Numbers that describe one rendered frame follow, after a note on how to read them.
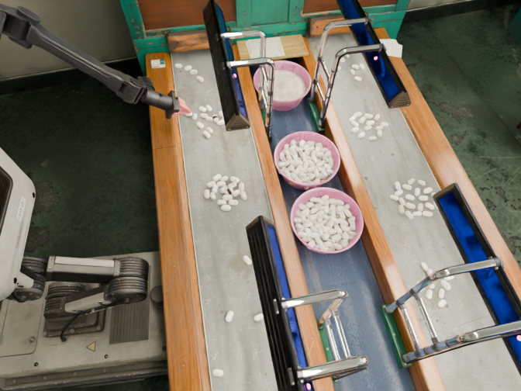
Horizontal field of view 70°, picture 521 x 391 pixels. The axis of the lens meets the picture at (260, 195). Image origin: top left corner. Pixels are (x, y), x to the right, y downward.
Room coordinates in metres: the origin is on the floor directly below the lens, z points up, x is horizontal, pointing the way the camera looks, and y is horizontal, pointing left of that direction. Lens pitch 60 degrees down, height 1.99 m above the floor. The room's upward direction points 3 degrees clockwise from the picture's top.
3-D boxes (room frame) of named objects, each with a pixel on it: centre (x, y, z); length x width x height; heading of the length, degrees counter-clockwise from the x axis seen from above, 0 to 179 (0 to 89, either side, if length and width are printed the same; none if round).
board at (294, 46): (1.54, -0.02, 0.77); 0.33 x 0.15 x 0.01; 104
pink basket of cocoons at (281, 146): (0.90, -0.18, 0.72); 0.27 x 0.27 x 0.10
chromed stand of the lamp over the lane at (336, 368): (0.16, -0.15, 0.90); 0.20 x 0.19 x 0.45; 14
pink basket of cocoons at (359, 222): (0.63, -0.25, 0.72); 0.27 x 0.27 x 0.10
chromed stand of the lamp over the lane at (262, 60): (1.11, 0.08, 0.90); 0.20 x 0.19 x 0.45; 14
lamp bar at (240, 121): (1.09, 0.16, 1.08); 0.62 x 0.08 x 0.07; 14
